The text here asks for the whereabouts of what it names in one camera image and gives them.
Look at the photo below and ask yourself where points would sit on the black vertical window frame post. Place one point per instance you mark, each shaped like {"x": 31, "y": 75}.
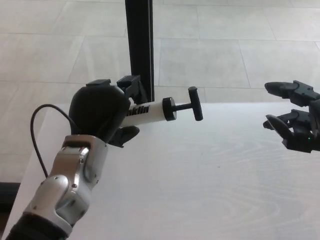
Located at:
{"x": 140, "y": 37}

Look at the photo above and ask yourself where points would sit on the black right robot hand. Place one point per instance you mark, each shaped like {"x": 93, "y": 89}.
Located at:
{"x": 303, "y": 125}

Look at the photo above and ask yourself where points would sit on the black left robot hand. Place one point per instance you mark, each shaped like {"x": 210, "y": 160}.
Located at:
{"x": 97, "y": 112}

